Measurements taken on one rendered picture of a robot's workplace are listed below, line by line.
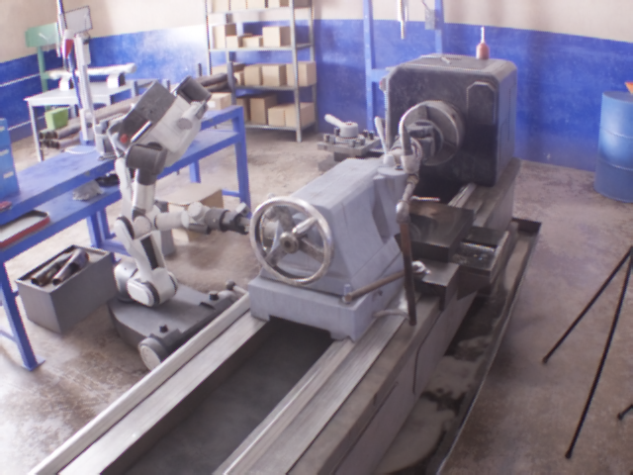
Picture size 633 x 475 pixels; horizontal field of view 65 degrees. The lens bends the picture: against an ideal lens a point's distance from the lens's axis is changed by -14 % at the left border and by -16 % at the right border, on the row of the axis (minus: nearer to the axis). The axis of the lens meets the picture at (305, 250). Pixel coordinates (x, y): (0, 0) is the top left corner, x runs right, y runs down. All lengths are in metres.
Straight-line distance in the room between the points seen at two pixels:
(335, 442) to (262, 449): 0.15
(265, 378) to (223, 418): 0.19
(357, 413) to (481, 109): 1.45
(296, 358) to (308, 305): 0.21
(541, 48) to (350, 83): 2.15
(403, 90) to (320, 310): 1.30
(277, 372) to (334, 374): 0.24
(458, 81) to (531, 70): 3.32
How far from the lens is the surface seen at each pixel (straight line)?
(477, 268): 1.72
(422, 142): 2.02
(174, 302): 3.02
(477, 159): 2.45
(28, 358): 3.08
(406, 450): 1.75
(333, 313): 1.41
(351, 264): 1.42
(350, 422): 1.22
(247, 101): 6.63
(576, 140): 5.75
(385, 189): 1.59
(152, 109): 2.34
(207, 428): 1.40
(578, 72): 5.63
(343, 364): 1.37
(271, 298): 1.49
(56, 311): 3.24
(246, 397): 1.47
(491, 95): 2.31
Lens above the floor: 1.67
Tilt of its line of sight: 26 degrees down
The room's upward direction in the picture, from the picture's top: 3 degrees counter-clockwise
